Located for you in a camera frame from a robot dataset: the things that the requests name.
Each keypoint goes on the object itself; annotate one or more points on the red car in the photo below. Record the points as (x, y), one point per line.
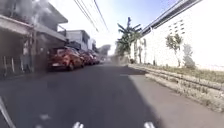
(64, 58)

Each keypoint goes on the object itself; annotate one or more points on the grey building with canopy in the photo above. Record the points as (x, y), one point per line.
(23, 36)

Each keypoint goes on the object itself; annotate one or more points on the row of parked cars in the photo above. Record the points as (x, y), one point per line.
(90, 56)

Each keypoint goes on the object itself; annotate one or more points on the grass strip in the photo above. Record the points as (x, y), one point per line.
(196, 72)

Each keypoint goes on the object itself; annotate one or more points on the small tree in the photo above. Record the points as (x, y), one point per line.
(174, 45)

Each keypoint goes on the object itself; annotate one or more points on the long white wall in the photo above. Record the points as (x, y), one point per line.
(180, 36)

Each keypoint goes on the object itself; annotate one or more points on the palm tree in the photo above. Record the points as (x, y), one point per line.
(127, 38)

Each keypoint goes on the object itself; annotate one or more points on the robot's own part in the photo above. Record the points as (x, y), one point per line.
(148, 125)
(78, 125)

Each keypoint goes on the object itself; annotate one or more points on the stepped stone kerb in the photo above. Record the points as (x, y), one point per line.
(180, 83)

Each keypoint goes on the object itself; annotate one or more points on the small grey bush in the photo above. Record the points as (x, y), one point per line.
(188, 58)

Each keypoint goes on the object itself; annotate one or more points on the grey asphalt road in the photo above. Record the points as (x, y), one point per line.
(100, 96)

